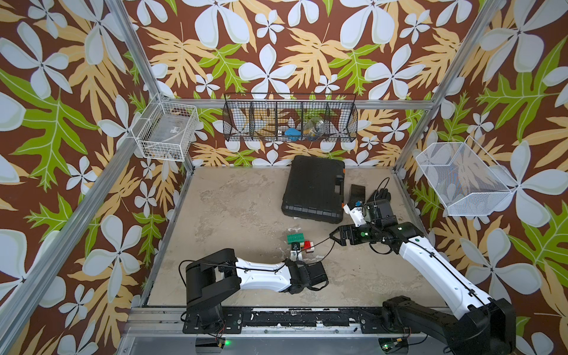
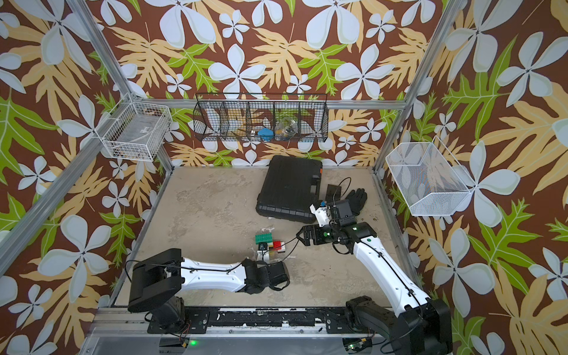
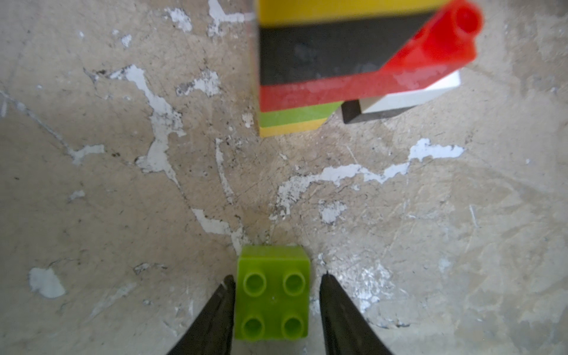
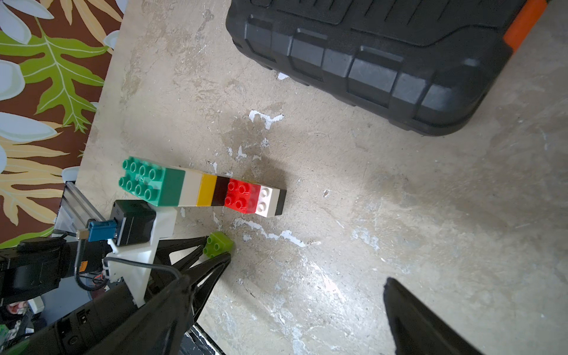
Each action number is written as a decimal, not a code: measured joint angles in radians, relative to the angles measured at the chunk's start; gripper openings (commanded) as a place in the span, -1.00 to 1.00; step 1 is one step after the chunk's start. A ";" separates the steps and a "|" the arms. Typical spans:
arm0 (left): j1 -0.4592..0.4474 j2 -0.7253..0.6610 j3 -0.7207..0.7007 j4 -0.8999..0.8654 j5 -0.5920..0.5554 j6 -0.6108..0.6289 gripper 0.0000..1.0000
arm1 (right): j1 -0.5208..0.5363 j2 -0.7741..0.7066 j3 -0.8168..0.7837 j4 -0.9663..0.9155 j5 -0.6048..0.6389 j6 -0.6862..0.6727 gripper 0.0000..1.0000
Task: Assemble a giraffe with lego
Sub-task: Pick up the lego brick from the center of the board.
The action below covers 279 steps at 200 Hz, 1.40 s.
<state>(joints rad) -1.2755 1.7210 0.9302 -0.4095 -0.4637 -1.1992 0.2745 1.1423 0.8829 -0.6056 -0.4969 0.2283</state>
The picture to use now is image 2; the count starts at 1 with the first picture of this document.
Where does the dark green lego brick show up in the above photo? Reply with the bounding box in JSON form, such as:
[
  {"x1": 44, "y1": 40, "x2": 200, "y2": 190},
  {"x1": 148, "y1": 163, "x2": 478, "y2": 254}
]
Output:
[{"x1": 254, "y1": 232, "x2": 273, "y2": 245}]

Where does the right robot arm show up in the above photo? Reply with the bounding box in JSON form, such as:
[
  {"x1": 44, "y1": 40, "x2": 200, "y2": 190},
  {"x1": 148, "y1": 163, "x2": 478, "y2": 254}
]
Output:
[{"x1": 297, "y1": 200, "x2": 453, "y2": 354}]

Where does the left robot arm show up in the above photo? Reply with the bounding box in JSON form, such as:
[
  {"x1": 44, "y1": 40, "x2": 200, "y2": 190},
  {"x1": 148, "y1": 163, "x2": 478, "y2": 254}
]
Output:
[{"x1": 127, "y1": 248, "x2": 290, "y2": 313}]

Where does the small black box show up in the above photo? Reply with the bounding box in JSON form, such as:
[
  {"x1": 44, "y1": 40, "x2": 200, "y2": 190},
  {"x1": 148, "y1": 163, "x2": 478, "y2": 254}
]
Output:
[{"x1": 325, "y1": 184, "x2": 342, "y2": 204}]

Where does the black work glove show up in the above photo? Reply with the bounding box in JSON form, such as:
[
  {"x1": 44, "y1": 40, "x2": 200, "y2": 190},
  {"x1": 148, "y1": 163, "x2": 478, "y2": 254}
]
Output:
[{"x1": 346, "y1": 188, "x2": 368, "y2": 216}]

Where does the black plastic tool case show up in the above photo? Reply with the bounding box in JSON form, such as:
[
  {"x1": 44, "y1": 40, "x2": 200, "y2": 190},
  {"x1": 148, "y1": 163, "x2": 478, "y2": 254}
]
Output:
[{"x1": 256, "y1": 156, "x2": 322, "y2": 224}]

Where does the white mesh basket right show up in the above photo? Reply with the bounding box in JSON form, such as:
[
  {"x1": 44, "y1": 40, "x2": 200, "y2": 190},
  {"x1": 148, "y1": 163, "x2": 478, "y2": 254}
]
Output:
[{"x1": 386, "y1": 137, "x2": 474, "y2": 217}]

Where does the blue object in basket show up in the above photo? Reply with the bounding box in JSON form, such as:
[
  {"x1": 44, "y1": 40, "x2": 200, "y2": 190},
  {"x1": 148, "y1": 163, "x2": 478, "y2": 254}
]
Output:
[{"x1": 257, "y1": 128, "x2": 275, "y2": 142}]

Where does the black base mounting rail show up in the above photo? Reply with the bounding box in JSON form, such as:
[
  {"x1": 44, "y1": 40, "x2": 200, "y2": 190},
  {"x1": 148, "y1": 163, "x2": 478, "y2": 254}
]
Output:
[{"x1": 147, "y1": 306, "x2": 373, "y2": 335}]

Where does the black wire basket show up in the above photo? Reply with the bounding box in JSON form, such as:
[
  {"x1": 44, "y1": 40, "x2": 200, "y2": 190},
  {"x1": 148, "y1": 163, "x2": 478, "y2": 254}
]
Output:
[{"x1": 191, "y1": 93, "x2": 329, "y2": 143}]

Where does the white wire basket left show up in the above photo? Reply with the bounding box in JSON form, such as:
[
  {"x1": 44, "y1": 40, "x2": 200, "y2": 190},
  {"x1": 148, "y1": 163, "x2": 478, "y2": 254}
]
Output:
[{"x1": 99, "y1": 101, "x2": 172, "y2": 162}]

